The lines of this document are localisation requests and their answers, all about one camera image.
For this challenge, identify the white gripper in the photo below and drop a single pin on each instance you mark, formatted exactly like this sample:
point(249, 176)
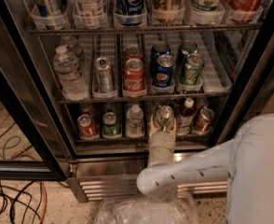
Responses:
point(162, 139)

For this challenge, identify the silver green 7up can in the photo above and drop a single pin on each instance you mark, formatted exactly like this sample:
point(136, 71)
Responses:
point(163, 116)

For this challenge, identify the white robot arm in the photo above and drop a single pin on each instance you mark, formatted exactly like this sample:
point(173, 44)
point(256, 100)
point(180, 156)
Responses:
point(246, 162)

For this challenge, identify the small water bottle bottom shelf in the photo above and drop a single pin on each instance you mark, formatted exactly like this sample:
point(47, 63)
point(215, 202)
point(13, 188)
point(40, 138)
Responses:
point(135, 122)

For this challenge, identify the brown soda can bottom shelf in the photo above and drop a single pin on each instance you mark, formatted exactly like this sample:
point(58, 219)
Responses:
point(202, 123)

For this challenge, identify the red Coca-Cola can front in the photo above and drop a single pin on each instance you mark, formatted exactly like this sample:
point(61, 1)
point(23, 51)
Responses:
point(134, 75)

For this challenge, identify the red coca-cola can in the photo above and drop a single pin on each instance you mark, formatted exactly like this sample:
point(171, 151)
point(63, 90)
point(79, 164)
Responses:
point(134, 75)
point(133, 51)

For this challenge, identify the green soda can bottom shelf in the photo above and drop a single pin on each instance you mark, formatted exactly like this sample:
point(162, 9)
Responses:
point(110, 125)

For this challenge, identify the blue Pepsi can front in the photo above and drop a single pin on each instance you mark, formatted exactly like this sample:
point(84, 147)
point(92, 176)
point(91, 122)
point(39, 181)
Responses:
point(163, 70)

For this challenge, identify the blue pepsi can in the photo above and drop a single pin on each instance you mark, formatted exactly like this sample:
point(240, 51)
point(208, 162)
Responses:
point(158, 49)
point(163, 70)

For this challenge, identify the green soda can front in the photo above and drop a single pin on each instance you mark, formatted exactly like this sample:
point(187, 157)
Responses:
point(191, 69)

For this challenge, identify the blue Pepsi can rear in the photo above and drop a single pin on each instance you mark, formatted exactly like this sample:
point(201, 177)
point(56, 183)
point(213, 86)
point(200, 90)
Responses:
point(158, 49)

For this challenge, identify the orange soda can bottom shelf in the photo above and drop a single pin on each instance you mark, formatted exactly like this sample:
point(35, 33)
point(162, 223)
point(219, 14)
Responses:
point(86, 126)

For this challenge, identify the red Coca-Cola can rear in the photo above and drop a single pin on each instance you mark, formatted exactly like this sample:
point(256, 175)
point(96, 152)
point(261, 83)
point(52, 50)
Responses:
point(133, 51)

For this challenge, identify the green soda can rear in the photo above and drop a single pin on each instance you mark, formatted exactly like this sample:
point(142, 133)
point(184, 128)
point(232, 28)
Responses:
point(187, 47)

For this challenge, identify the silver soda can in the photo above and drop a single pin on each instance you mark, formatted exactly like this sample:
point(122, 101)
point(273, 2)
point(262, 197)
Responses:
point(104, 74)

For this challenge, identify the stainless steel fridge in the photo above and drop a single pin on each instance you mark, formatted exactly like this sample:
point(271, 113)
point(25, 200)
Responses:
point(236, 55)

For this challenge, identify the right glass fridge door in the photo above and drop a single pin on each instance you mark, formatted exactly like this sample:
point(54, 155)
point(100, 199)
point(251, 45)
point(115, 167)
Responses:
point(257, 99)

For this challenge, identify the glass fridge door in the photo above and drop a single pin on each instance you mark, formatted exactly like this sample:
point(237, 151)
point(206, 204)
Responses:
point(257, 99)
point(31, 94)

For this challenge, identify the brown bottle top shelf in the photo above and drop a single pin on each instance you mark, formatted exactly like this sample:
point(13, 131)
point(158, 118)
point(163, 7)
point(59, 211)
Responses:
point(167, 11)

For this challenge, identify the blue Pepsi bottle top shelf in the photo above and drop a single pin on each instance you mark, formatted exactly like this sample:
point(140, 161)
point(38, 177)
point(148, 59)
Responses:
point(129, 12)

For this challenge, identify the left glass fridge door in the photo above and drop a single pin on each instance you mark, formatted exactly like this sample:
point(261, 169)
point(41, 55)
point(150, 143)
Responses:
point(31, 94)

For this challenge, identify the labelled water bottle top shelf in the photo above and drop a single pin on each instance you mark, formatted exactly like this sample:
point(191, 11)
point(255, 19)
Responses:
point(90, 14)

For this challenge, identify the red Coca-Cola bottle top shelf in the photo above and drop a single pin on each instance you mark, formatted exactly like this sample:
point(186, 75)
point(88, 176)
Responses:
point(243, 11)

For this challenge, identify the dark bottle top shelf left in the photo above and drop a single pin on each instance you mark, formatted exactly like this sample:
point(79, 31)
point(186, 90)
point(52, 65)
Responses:
point(50, 14)

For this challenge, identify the iced tea bottle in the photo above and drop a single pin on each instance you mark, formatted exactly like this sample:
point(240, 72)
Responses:
point(184, 117)

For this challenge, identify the clear plastic bag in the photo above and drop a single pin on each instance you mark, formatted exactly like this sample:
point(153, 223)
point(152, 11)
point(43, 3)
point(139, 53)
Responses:
point(145, 210)

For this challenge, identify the large water bottle front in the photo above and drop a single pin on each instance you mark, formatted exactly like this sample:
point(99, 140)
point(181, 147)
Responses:
point(70, 75)

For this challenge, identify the large water bottle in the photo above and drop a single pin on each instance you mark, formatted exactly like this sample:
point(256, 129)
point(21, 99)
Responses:
point(74, 46)
point(70, 75)

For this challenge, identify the large water bottle rear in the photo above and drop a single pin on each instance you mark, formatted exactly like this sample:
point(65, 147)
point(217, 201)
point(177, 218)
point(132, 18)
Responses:
point(74, 46)

